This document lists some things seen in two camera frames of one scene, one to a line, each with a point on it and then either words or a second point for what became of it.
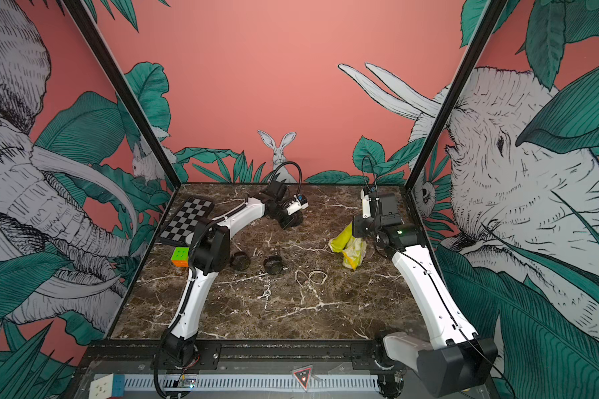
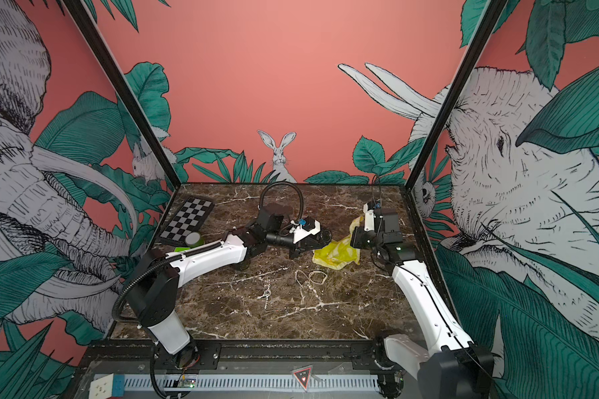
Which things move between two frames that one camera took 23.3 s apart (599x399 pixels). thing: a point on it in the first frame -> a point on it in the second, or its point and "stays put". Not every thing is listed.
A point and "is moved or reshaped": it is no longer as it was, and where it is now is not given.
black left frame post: x=124 y=89 stays put
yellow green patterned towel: x=353 y=249 is moved or reshaped
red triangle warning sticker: x=304 y=376 stays put
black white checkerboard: x=185 y=219 stays put
